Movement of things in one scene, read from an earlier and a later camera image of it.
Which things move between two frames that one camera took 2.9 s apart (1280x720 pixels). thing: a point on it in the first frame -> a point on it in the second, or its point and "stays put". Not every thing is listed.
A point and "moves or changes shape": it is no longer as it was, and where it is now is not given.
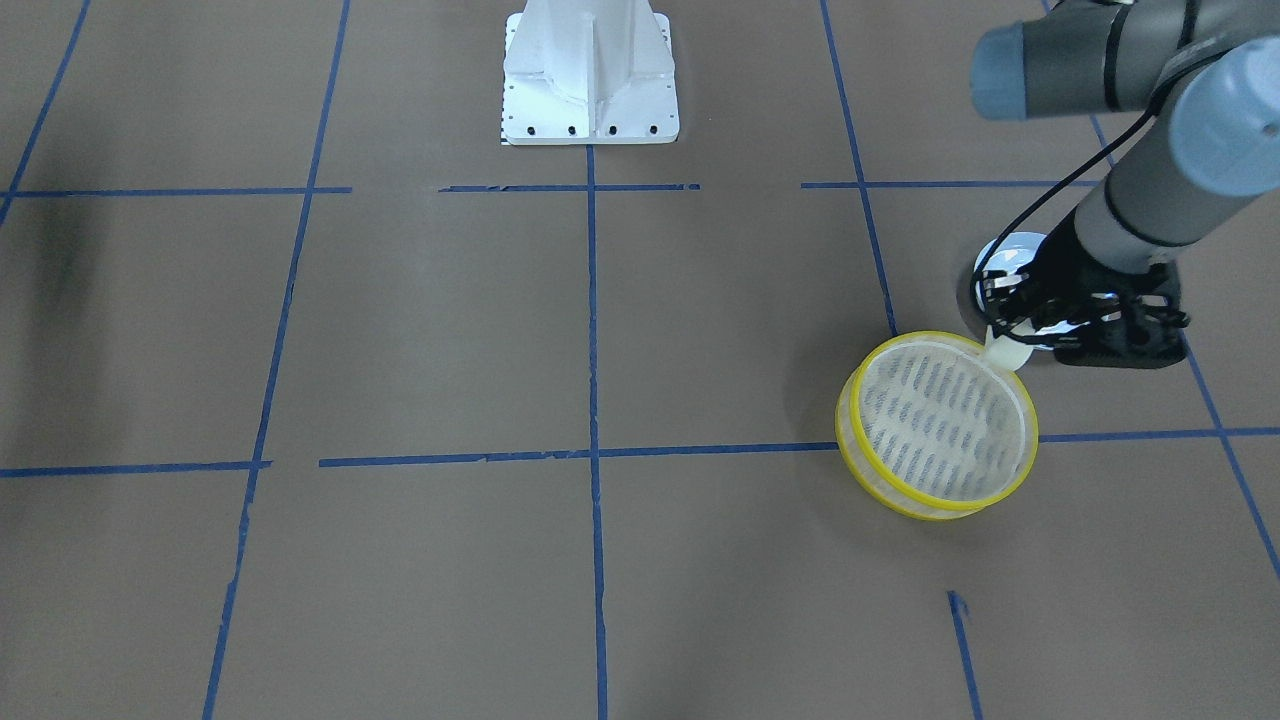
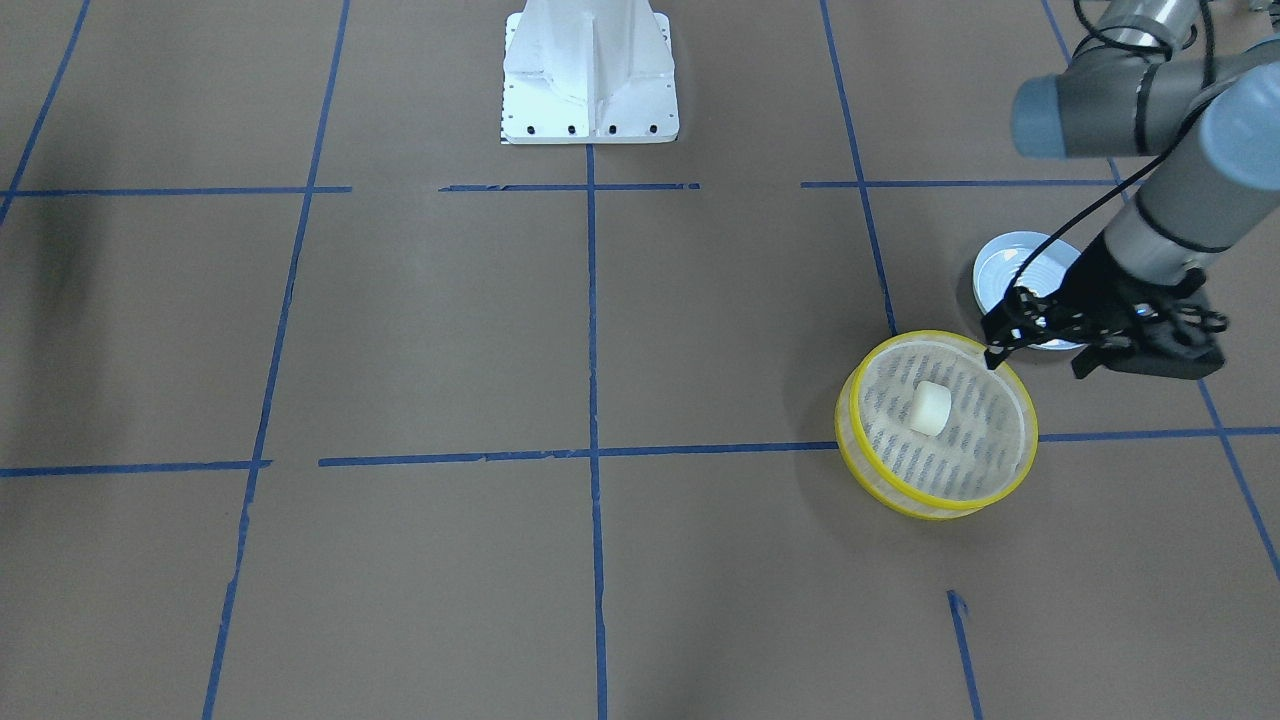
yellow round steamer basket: (929, 427) stays put
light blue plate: (1001, 268) stays put
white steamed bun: (1006, 352) moves or changes shape
